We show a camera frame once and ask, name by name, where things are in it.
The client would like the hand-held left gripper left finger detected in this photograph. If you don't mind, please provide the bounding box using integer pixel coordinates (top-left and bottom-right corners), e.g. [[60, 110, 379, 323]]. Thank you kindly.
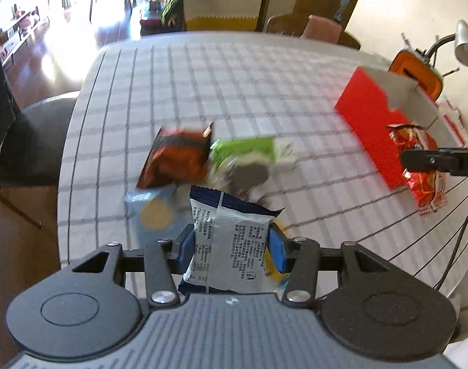
[[70, 225, 196, 309]]

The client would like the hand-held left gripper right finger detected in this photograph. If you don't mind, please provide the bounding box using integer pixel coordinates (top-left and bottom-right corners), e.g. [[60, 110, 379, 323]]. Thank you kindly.
[[268, 226, 392, 309]]

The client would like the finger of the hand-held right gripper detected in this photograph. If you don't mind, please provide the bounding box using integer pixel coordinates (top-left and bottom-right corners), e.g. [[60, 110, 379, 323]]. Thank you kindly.
[[401, 148, 455, 174]]

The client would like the red snack packet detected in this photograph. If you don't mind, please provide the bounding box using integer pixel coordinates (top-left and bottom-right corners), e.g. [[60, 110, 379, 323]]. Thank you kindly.
[[387, 123, 449, 218]]

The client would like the white navy snack packet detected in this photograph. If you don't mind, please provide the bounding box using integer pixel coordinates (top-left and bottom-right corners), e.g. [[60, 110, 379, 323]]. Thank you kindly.
[[178, 185, 285, 296]]

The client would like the light blue snack packet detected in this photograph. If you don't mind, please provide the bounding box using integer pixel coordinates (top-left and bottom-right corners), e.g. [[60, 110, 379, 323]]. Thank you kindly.
[[125, 184, 188, 243]]

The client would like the red cardboard box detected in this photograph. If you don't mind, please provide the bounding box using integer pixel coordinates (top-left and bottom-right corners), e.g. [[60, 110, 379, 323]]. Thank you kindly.
[[334, 66, 440, 191]]

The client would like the brown orange snack packet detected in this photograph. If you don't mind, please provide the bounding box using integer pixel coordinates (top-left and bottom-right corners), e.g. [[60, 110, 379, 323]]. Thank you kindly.
[[136, 123, 213, 190]]

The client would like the green snack packet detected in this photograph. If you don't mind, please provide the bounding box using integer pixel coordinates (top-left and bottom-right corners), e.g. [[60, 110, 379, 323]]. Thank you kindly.
[[207, 135, 298, 196]]

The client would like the red white paper bag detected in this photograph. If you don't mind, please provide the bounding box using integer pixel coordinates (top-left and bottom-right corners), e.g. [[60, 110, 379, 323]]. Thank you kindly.
[[436, 100, 468, 149]]

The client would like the orange green tissue box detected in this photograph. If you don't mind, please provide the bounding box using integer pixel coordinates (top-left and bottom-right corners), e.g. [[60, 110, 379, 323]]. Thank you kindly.
[[388, 48, 444, 102]]

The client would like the grey desk lamp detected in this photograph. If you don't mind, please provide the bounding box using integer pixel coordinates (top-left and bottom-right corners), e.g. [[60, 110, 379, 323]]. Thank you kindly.
[[426, 19, 468, 70]]

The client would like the checked white tablecloth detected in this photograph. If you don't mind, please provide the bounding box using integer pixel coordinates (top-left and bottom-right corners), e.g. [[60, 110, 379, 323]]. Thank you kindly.
[[57, 33, 468, 308]]

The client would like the pink cloth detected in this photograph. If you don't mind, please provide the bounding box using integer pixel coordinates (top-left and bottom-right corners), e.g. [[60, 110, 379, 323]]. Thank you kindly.
[[301, 15, 343, 45]]

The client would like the dark grey chair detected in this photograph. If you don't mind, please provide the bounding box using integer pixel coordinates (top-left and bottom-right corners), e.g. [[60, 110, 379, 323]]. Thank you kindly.
[[0, 52, 81, 190]]

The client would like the wooden chair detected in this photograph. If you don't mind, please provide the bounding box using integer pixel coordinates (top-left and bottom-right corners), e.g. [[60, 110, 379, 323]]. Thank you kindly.
[[265, 13, 361, 50]]

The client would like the cream fabric armchair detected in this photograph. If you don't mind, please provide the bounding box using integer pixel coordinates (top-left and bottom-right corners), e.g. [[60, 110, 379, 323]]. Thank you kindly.
[[183, 0, 264, 32]]

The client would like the wooden tv cabinet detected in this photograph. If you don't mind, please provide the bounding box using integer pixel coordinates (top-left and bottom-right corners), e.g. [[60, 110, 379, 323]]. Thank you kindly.
[[0, 6, 50, 66]]

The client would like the black cable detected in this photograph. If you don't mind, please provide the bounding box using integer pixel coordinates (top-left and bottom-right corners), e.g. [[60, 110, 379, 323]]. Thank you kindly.
[[434, 205, 468, 291]]

